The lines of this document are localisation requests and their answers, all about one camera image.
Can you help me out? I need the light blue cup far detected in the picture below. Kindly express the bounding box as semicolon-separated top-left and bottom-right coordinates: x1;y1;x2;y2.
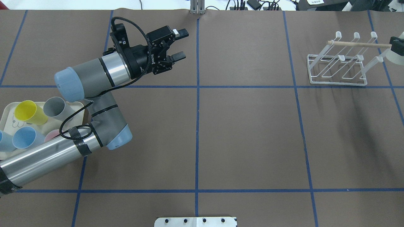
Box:
0;130;16;152

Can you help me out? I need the grey cup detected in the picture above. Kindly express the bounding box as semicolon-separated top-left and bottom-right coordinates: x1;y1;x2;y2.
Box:
43;97;75;121

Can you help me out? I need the white wire cup rack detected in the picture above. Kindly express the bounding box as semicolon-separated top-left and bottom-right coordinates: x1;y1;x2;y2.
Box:
307;31;392;86

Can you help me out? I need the light blue cup near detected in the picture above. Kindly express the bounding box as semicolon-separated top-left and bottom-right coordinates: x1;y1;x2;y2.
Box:
12;126;45;149

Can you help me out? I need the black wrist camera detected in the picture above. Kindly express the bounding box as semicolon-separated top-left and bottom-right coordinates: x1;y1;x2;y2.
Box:
110;23;130;54

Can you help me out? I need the cream plastic tray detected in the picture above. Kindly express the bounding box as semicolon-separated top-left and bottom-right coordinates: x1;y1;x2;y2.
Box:
0;102;85;160

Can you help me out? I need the pink cup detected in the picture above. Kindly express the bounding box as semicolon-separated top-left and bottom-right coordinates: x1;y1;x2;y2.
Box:
44;129;60;143

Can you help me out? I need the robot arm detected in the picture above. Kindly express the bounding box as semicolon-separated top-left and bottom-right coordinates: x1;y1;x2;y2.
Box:
1;23;189;196

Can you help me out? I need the yellow cup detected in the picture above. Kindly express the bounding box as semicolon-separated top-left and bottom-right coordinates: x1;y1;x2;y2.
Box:
14;100;48;125

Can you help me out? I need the aluminium frame post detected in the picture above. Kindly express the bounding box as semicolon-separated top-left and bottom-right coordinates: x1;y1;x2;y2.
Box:
190;0;206;15

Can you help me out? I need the pale green cup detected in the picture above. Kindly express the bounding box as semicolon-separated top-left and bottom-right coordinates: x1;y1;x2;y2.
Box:
386;32;404;66

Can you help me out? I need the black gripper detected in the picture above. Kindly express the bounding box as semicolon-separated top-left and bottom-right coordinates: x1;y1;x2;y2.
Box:
122;26;189;79

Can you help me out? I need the white pedestal column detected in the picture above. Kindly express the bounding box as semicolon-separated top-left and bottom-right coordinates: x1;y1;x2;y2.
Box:
154;217;238;227

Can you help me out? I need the light blue cup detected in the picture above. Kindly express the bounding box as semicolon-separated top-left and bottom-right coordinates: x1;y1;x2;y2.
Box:
12;126;45;149
0;130;16;152

